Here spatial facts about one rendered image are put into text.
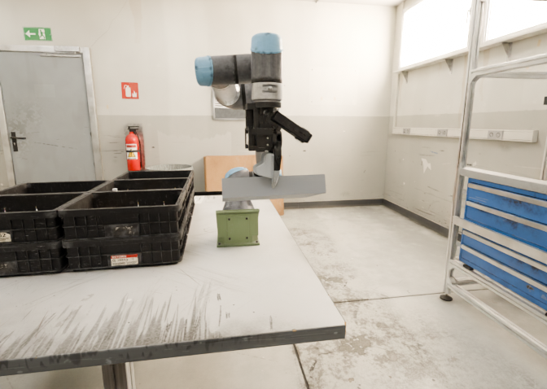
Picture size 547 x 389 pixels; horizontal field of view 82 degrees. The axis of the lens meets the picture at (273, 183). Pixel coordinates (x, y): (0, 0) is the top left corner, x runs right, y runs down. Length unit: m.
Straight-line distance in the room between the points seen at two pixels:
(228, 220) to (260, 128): 0.65
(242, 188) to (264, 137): 0.14
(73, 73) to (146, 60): 0.87
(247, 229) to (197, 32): 3.46
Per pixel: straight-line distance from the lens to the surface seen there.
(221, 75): 0.87
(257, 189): 0.81
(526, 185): 2.05
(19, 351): 1.02
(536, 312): 2.14
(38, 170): 4.93
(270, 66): 0.77
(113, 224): 1.25
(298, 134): 0.80
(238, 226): 1.36
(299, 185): 0.83
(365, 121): 4.80
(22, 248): 1.38
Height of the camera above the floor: 1.22
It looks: 11 degrees down
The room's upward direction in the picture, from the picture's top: straight up
